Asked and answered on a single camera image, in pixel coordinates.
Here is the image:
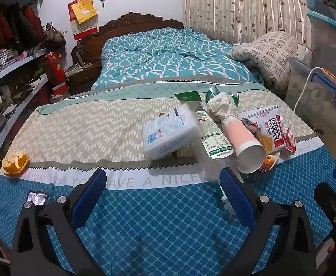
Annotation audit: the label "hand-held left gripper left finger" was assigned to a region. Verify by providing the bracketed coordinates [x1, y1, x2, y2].
[10, 168, 108, 276]

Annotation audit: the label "folded grey checked blanket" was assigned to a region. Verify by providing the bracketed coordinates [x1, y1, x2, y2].
[229, 31, 299, 89]

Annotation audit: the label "beige leaf-print curtain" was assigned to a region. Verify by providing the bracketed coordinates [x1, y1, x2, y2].
[183, 0, 312, 46]

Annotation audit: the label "grey storage shelf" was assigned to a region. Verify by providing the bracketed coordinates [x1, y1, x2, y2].
[0, 0, 67, 196]

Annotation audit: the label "clear storage box teal lid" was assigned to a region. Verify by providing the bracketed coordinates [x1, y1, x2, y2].
[306, 10, 336, 92]

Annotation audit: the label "crushed green can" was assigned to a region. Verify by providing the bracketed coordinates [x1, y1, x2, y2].
[205, 86, 240, 107]

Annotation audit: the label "teal patterned quilt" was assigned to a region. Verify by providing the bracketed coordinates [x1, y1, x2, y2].
[91, 27, 268, 91]

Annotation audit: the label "orange snack wrapper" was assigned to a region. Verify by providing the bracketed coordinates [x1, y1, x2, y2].
[259, 152, 280, 173]

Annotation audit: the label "red and yellow wall calendar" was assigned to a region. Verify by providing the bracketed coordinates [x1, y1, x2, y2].
[68, 0, 99, 40]

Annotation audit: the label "beige round bin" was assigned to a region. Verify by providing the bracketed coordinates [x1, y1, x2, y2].
[313, 122, 336, 164]

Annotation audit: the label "hanging dark and red clothes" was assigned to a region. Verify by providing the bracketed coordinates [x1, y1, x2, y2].
[0, 3, 44, 55]

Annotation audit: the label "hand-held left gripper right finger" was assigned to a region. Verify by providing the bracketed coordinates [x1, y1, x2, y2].
[220, 167, 325, 276]

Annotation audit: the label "wooden nightstand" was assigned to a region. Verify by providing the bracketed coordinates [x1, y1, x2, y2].
[66, 63, 102, 95]

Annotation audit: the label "carved wooden headboard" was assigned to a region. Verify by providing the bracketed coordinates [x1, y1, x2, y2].
[71, 12, 184, 64]

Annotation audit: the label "white mug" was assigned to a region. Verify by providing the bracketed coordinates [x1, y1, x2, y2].
[296, 43, 312, 64]

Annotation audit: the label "brown handbag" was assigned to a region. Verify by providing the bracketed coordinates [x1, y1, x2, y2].
[41, 22, 67, 49]

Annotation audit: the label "clear storage box orange lid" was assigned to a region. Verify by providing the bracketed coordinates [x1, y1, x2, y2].
[284, 56, 336, 138]

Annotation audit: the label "pink paper cup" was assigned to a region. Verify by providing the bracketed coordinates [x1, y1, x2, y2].
[222, 114, 266, 174]

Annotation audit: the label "smartphone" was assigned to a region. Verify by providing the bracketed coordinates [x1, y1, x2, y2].
[27, 190, 47, 207]

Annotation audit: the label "white tissue pack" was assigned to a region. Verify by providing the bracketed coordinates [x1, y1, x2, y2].
[143, 104, 204, 161]

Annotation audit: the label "green-topped plastic packet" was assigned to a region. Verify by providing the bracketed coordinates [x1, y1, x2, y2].
[175, 91, 203, 104]

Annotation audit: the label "orange peel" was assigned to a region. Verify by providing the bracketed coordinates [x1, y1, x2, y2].
[1, 151, 30, 176]

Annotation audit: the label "clear bottle with green label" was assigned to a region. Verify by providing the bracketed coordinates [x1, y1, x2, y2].
[195, 109, 243, 212]

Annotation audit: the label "white and red snack packet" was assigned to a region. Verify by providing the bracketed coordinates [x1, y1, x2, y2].
[238, 105, 296, 153]

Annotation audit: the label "red bag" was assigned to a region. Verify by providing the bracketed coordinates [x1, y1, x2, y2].
[44, 52, 69, 97]

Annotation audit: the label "white paper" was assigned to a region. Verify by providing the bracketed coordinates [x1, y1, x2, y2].
[207, 92, 239, 120]

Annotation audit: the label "white cable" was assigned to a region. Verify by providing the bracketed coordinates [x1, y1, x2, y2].
[293, 67, 325, 111]

